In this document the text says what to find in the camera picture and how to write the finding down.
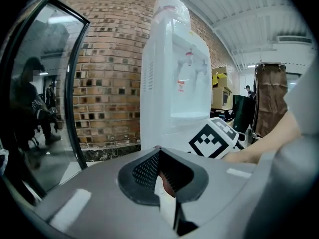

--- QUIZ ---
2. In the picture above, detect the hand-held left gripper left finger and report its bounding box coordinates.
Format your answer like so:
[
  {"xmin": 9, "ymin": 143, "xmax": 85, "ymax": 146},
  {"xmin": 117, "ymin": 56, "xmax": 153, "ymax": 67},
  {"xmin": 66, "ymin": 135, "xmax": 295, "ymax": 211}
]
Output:
[{"xmin": 33, "ymin": 147, "xmax": 179, "ymax": 239}]

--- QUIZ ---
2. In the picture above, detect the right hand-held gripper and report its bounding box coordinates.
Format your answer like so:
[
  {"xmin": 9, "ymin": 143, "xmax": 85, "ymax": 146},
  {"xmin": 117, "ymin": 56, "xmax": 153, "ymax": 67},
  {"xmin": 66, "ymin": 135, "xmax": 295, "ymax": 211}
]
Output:
[{"xmin": 188, "ymin": 116, "xmax": 241, "ymax": 160}]

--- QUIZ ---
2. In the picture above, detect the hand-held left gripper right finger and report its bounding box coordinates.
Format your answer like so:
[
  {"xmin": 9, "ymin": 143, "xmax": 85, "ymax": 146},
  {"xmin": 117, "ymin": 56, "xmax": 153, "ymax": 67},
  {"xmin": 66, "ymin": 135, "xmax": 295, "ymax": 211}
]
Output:
[{"xmin": 159, "ymin": 147, "xmax": 259, "ymax": 237}]

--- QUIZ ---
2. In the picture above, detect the brown wiping cloth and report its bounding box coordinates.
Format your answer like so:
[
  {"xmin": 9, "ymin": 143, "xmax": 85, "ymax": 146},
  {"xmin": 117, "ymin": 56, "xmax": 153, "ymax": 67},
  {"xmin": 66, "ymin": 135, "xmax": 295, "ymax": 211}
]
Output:
[{"xmin": 158, "ymin": 171, "xmax": 178, "ymax": 199}]

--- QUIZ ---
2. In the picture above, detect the white water dispenser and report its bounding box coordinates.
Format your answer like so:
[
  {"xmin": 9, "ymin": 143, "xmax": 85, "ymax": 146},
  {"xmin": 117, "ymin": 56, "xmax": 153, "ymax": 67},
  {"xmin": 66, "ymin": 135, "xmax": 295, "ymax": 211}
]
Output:
[{"xmin": 139, "ymin": 17, "xmax": 212, "ymax": 152}]

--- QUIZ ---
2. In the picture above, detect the person's right forearm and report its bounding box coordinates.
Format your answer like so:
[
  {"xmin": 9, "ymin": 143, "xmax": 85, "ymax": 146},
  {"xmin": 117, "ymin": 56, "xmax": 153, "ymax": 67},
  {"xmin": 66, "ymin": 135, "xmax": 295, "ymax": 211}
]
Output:
[{"xmin": 221, "ymin": 110, "xmax": 303, "ymax": 165}]

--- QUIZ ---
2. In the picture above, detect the plastic-wrapped water bottle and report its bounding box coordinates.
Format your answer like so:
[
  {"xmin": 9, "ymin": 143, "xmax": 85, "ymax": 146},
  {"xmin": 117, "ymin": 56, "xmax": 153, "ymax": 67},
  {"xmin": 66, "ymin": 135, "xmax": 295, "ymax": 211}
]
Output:
[{"xmin": 152, "ymin": 0, "xmax": 192, "ymax": 35}]

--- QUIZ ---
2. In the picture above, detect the black cabinet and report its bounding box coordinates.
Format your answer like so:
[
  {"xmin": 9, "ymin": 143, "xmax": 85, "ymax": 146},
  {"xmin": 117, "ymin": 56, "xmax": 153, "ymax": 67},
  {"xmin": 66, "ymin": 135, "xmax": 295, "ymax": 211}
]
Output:
[{"xmin": 233, "ymin": 95, "xmax": 257, "ymax": 133}]

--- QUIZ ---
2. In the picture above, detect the cardboard box with white label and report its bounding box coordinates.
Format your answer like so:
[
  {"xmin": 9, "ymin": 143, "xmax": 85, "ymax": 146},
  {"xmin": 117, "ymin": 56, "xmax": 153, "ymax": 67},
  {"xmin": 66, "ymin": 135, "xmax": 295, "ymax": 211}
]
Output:
[{"xmin": 211, "ymin": 87, "xmax": 234, "ymax": 109}]

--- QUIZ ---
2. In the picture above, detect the cardboard box with striped tape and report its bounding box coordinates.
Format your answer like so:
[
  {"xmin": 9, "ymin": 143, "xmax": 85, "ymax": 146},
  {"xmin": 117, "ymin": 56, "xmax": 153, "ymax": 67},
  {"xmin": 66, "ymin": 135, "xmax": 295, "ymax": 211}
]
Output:
[{"xmin": 211, "ymin": 66, "xmax": 234, "ymax": 89}]

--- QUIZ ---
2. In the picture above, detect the black framed glass door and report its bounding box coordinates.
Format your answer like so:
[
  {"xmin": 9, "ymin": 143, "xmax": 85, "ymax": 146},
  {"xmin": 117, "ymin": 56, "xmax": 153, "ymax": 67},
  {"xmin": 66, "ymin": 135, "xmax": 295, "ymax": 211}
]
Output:
[{"xmin": 0, "ymin": 0, "xmax": 91, "ymax": 206}]

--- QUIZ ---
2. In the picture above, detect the ceiling air conditioner vent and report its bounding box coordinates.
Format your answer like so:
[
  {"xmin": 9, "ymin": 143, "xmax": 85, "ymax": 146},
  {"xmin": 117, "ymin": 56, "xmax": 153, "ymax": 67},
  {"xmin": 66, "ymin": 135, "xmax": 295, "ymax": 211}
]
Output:
[{"xmin": 276, "ymin": 35, "xmax": 313, "ymax": 44}]

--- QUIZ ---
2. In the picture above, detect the brown chair with metal frame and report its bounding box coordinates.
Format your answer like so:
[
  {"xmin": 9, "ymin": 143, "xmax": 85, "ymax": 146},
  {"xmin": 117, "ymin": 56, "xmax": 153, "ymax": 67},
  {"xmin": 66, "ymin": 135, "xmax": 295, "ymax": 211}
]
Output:
[{"xmin": 251, "ymin": 61, "xmax": 289, "ymax": 139}]

